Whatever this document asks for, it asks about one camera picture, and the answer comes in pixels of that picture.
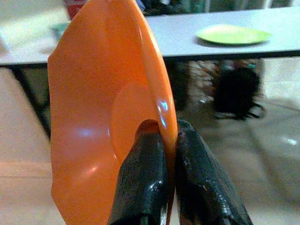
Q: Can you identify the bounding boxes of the orange plastic bowl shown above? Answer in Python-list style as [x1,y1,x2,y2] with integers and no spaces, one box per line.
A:
[47,0,179,225]

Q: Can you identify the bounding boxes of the grey table black frame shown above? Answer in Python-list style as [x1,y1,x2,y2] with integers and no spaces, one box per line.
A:
[0,6,300,139]

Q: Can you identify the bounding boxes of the red white box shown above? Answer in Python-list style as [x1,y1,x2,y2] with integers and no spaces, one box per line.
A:
[66,0,82,22]

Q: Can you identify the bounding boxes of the black bag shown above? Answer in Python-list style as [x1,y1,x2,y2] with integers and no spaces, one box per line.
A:
[212,67,267,121]

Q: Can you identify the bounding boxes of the green plate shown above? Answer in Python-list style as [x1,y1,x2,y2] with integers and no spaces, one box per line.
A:
[194,24,271,45]

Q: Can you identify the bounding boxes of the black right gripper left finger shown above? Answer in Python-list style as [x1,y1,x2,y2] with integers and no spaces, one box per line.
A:
[107,119,170,225]

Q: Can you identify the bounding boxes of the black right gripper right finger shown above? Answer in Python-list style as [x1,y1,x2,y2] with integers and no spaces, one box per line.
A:
[174,118,254,225]

